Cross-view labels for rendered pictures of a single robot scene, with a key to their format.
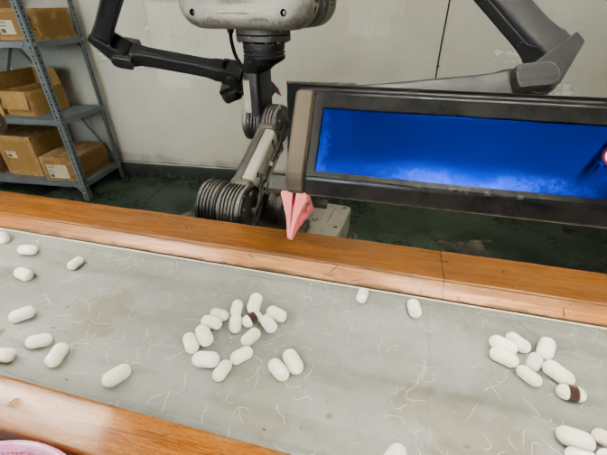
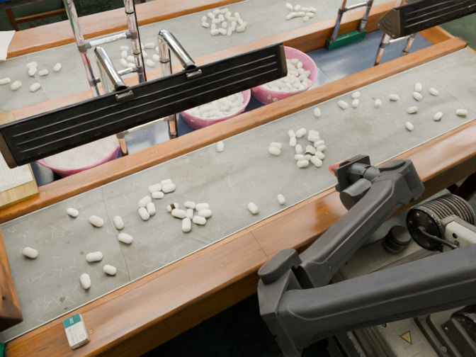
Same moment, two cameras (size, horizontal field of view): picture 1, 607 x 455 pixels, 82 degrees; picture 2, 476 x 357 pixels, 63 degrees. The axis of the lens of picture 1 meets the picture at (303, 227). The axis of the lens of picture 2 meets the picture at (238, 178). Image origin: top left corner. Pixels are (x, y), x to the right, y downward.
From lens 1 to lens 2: 1.09 m
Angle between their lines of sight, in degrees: 85
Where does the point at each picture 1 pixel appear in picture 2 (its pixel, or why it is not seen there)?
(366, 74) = not seen: outside the picture
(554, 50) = (281, 289)
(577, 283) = (179, 285)
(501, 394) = (197, 193)
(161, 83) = not seen: outside the picture
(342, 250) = (317, 215)
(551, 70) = (267, 269)
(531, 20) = (326, 291)
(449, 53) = not seen: outside the picture
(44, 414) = (314, 93)
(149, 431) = (285, 107)
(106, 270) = (395, 134)
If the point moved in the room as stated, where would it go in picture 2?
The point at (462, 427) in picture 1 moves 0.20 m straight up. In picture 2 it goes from (205, 171) to (205, 122)
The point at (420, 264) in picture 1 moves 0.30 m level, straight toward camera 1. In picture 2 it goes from (270, 236) to (229, 150)
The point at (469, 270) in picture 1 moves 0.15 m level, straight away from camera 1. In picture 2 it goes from (242, 251) to (258, 312)
